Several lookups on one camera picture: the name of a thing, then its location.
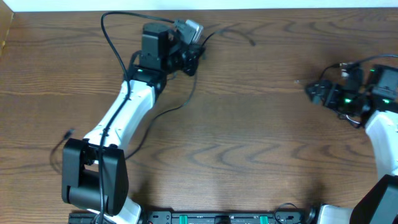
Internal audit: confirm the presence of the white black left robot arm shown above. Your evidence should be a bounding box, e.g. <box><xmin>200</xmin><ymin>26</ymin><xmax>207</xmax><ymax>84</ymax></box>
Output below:
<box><xmin>62</xmin><ymin>20</ymin><xmax>205</xmax><ymax>223</ymax></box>

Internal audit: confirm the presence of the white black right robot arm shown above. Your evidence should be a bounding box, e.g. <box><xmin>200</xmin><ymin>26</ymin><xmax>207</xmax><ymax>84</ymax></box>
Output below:
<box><xmin>305</xmin><ymin>65</ymin><xmax>397</xmax><ymax>223</ymax></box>

